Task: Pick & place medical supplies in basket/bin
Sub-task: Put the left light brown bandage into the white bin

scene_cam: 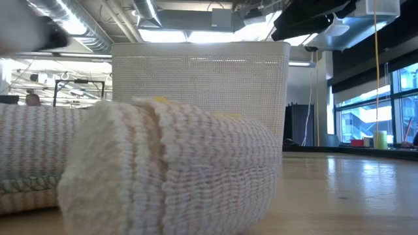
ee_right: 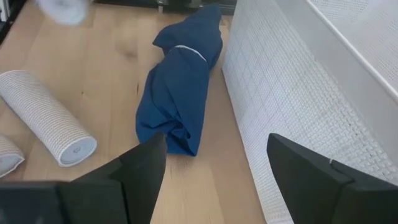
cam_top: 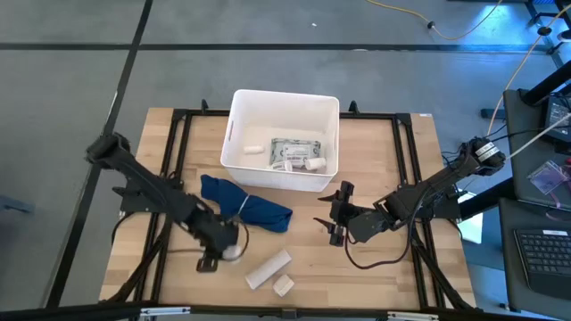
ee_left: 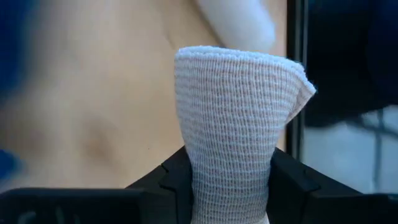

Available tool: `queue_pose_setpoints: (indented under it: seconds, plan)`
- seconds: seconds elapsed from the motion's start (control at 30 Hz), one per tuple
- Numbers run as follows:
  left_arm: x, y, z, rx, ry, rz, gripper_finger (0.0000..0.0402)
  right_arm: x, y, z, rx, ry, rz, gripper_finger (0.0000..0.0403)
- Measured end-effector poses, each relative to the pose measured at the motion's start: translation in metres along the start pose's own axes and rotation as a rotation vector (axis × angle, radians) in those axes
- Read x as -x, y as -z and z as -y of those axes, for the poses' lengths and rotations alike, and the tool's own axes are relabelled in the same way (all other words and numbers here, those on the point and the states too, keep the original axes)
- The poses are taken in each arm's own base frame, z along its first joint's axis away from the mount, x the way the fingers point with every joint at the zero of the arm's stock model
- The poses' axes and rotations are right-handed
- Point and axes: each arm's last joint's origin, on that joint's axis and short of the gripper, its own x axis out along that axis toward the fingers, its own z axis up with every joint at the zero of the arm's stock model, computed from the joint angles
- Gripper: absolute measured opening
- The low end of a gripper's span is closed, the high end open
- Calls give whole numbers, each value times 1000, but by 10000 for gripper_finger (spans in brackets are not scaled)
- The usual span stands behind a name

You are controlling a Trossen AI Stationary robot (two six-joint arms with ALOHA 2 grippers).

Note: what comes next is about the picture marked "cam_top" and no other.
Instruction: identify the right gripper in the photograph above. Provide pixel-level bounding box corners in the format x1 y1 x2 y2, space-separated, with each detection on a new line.
312 180 396 248

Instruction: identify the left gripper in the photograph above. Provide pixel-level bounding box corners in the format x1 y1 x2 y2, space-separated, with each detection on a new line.
184 207 241 275

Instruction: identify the beige bandage roll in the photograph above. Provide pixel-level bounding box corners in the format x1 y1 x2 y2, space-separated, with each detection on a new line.
220 243 243 263

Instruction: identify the white plastic pill bottle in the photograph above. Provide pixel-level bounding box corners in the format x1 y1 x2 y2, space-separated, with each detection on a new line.
304 156 328 172

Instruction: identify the long white bandage roll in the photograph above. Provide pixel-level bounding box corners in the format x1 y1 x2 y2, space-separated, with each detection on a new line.
244 248 294 291

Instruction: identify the printed wipes packet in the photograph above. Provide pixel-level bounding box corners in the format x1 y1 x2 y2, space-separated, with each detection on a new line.
269 137 324 169

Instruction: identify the short thick white bandage roll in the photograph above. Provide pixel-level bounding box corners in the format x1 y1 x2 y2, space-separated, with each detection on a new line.
272 273 296 299

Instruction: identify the white perforated plastic basket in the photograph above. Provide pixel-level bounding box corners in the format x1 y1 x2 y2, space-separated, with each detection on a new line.
219 88 341 193

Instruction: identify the white band round cloth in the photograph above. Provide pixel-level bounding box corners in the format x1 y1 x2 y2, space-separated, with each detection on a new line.
236 193 251 218

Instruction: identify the blue cloth bundle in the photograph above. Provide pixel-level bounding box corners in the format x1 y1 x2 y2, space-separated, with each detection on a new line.
199 173 294 235

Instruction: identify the white paper sheet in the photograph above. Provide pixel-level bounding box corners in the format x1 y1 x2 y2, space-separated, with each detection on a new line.
456 191 484 245

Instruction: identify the black front crossbar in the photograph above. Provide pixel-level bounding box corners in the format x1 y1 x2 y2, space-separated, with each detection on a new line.
0 301 571 321

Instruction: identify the dark side desk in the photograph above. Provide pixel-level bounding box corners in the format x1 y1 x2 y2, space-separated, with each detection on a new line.
498 87 571 316

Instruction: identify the black keyboard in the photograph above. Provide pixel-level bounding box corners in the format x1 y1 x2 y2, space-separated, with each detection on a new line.
513 227 571 300

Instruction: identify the purple plastic badge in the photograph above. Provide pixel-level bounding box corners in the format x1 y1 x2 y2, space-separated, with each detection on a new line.
527 159 571 196

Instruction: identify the black stand beam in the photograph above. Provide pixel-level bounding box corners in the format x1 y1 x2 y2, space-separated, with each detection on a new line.
520 60 571 107

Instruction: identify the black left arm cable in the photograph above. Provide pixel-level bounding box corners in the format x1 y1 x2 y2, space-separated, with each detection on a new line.
235 219 251 260

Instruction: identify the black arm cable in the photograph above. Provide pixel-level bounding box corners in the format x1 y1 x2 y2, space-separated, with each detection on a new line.
235 219 251 260
342 222 418 271

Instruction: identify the silver bracket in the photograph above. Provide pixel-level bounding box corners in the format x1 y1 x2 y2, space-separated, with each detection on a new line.
385 310 442 321
139 306 192 318

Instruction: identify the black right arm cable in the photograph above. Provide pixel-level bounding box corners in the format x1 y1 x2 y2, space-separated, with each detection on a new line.
342 222 418 271

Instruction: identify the black table frame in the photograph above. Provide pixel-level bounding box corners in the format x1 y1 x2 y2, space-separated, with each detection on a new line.
106 98 476 313

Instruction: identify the yellow floor cable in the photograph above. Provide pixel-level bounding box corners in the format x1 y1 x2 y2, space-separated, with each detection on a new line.
365 0 505 42

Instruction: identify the white cable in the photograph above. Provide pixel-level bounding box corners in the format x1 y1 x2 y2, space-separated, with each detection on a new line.
507 112 571 161

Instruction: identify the beige cable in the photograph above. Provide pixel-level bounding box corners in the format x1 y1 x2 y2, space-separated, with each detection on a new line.
485 3 571 136

